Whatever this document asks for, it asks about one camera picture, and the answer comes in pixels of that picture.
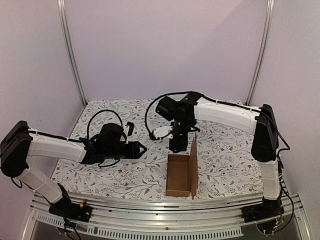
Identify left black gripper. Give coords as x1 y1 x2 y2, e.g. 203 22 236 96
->
104 141 147 160

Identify brown cardboard box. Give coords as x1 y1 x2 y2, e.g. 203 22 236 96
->
165 137 199 199

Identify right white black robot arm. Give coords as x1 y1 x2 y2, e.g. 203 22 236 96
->
149 91 291 218

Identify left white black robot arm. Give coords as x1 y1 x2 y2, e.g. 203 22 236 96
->
0 120 147 217

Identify floral patterned table mat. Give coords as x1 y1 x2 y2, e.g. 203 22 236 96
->
51 99 263 202

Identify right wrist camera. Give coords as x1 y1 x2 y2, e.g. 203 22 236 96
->
149 126 174 141

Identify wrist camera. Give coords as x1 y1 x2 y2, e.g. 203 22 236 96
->
123 121 135 138
149 126 174 141

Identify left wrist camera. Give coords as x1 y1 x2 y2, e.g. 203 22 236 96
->
123 121 135 138

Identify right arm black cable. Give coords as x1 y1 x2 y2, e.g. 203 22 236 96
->
144 91 191 137

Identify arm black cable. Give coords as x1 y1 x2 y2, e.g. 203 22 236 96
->
144 91 191 137
86 109 125 140

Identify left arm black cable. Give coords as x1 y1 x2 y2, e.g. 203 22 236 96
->
86 109 125 140

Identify aluminium front rail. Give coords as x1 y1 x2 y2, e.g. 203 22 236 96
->
22 193 312 240

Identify right aluminium frame post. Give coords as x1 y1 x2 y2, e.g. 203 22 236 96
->
245 0 275 106

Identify aluminium frame post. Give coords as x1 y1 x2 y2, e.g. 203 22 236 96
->
245 0 275 106
57 0 88 107

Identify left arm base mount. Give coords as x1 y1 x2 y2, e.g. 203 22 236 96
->
48 197 93 223

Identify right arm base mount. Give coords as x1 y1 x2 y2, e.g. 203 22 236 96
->
241 197 285 235

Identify left aluminium frame post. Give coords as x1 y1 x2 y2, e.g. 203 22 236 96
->
57 0 88 107

